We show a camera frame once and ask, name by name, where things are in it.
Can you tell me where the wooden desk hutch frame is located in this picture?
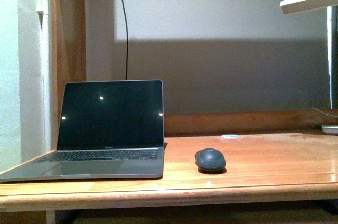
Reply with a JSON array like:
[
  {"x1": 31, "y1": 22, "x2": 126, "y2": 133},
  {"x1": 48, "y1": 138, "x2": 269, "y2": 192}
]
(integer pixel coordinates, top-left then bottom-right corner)
[{"x1": 51, "y1": 0, "x2": 337, "y2": 137}]

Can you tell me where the grey open laptop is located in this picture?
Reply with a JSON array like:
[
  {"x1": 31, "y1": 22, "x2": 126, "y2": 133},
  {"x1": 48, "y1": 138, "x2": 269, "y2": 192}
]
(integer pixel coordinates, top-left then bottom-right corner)
[{"x1": 1, "y1": 80, "x2": 165, "y2": 183}]

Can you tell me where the dark grey Logitech mouse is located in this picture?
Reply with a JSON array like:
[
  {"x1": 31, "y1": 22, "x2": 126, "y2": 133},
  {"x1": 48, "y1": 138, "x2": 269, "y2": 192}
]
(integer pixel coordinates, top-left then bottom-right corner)
[{"x1": 194, "y1": 148, "x2": 226, "y2": 174}]

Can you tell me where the black hanging cable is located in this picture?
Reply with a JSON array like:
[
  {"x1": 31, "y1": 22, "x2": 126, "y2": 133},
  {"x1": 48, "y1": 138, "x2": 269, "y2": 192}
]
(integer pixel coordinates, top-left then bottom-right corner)
[{"x1": 121, "y1": 0, "x2": 129, "y2": 81}]

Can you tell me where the white desk lamp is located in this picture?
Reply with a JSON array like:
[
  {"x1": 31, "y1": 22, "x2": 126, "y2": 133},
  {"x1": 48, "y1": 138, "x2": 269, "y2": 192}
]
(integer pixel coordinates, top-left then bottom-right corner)
[{"x1": 279, "y1": 0, "x2": 338, "y2": 136}]

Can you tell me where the white round sticker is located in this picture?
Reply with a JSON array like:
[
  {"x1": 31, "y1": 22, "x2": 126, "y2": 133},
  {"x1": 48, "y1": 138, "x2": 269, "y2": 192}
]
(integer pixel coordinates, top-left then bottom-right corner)
[{"x1": 221, "y1": 134, "x2": 239, "y2": 139}]

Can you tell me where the white lamp cable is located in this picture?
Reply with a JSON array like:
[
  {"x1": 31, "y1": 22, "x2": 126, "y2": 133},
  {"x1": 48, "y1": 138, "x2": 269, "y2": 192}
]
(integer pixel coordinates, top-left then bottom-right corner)
[{"x1": 309, "y1": 107, "x2": 338, "y2": 118}]

